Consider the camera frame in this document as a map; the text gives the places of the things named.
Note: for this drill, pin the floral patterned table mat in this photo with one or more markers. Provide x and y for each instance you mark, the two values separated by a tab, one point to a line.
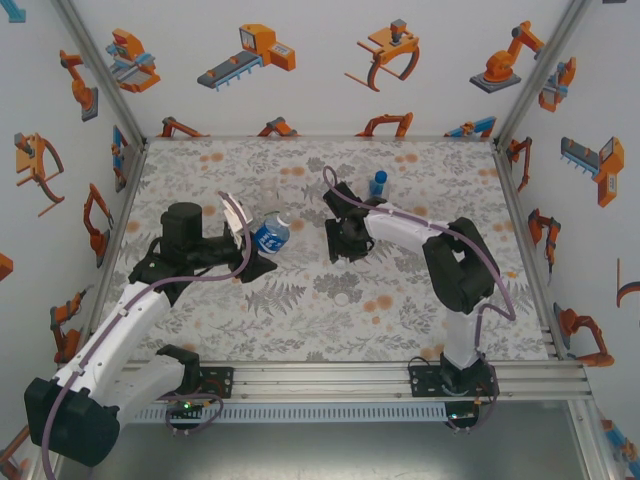
320	340

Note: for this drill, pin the aluminium side rail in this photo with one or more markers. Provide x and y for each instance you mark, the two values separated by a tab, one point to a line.
522	225
127	202

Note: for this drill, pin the clear bottle dark blue label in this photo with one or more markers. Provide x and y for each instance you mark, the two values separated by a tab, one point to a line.
272	237

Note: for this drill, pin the aluminium front rail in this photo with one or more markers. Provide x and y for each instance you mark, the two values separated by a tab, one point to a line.
320	382

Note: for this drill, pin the green-lit circuit board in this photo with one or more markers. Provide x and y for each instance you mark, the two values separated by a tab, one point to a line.
461	415
185	409

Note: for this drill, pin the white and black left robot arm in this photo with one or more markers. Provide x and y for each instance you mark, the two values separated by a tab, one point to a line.
130	320

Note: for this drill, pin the small bottle blue cap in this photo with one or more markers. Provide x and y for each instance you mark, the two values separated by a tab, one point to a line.
380	190

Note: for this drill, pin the aluminium frame post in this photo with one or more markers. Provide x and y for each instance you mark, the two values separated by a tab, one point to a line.
595	445
545	75
100	75

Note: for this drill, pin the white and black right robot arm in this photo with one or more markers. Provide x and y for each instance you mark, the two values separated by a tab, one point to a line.
400	227

